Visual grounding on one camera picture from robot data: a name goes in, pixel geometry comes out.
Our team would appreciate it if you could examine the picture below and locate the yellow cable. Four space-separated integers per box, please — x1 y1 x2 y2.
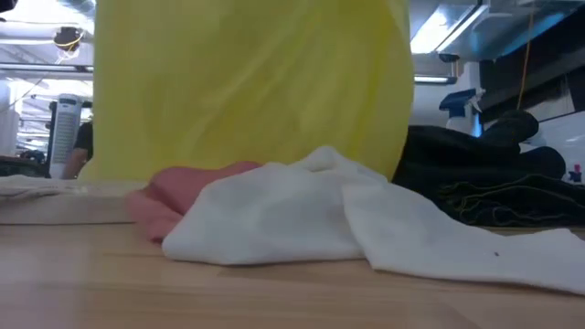
516 8 536 111

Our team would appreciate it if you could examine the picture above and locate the white Houston tote bag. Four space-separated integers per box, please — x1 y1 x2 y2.
0 175 148 226

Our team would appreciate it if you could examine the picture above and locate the ceiling light tube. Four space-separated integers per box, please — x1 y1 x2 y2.
0 63 95 74
413 75 458 86

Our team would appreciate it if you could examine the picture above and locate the pink garment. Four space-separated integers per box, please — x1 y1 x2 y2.
126 160 262 243

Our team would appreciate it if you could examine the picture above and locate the white garment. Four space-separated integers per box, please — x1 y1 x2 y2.
162 145 585 296

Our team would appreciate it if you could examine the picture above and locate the black ceiling camera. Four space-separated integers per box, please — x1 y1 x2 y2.
52 26 86 61

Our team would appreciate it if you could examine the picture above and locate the yellow shirt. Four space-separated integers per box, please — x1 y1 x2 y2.
78 0 416 183

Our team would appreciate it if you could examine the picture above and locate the white tower fan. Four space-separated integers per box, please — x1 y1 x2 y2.
48 93 84 180

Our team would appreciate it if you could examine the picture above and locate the black knit sweater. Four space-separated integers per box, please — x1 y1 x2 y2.
391 123 568 188

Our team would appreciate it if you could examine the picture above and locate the blue-capped spray bottle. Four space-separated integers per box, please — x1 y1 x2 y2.
438 87 486 138

